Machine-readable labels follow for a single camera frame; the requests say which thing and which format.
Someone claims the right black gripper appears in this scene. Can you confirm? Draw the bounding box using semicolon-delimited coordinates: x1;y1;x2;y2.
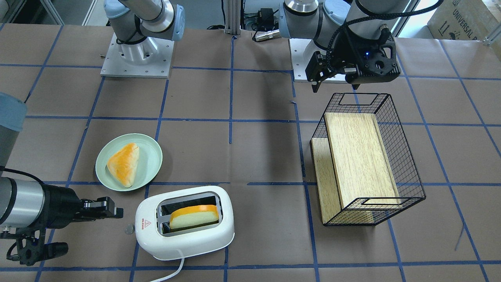
41;184;124;229

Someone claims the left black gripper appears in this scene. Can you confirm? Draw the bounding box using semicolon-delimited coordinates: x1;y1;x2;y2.
305;25;400;93

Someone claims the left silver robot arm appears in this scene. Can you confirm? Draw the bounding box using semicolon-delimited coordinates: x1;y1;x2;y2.
278;0;442;93

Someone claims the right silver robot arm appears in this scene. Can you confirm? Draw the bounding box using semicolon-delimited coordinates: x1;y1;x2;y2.
1;0;186;239

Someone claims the grey toaster lever knob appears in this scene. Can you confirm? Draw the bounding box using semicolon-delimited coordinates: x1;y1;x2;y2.
124;224;135;235

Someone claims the white two-slot toaster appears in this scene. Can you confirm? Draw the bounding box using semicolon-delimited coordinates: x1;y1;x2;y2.
135;186;235;260

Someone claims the yellow bread slice in toaster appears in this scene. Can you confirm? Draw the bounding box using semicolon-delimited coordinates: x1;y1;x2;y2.
169;204;220;229

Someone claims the orange triangular bread bun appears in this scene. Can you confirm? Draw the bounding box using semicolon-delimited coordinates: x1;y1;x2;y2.
106;143;140;188

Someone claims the light green plate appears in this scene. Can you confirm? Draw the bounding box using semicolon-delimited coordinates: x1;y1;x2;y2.
95;133;163;192

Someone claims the upper wooden shelf board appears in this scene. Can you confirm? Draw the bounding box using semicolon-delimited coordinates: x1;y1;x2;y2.
324;112;401;210

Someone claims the wooden shelf board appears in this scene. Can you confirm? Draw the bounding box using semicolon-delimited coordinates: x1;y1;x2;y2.
324;112;401;210
311;137;375;226

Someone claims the lower wooden shelf board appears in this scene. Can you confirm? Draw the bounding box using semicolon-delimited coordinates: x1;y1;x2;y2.
311;137;375;226

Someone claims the cardboard box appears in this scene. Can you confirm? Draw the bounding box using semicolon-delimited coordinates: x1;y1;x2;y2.
427;0;501;40

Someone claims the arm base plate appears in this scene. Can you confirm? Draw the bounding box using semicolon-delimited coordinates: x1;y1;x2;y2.
100;35;175;79
289;38;325;83

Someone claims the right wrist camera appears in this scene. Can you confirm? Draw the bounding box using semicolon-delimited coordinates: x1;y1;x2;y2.
1;229;69;266

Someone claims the white toaster power cable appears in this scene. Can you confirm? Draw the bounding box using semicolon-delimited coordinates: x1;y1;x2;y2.
149;251;185;282

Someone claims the black wire basket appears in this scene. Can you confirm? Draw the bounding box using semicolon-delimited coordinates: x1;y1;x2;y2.
312;93;426;226

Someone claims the aluminium frame post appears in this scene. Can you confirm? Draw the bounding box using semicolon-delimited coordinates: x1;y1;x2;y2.
223;0;243;37

